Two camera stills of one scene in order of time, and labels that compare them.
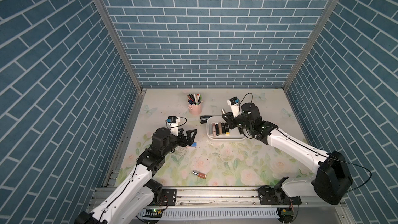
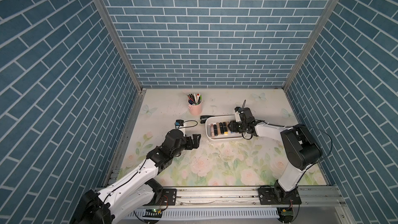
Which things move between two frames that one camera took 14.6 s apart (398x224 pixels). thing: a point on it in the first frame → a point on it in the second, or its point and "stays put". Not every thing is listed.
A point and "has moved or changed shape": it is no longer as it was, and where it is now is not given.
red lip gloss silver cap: [199, 174] → [236, 135]
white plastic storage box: [233, 133] stays put
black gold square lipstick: [227, 128] stays put
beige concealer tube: [220, 129] has moved or changed shape
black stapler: [203, 119] stays put
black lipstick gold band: [223, 128] stays put
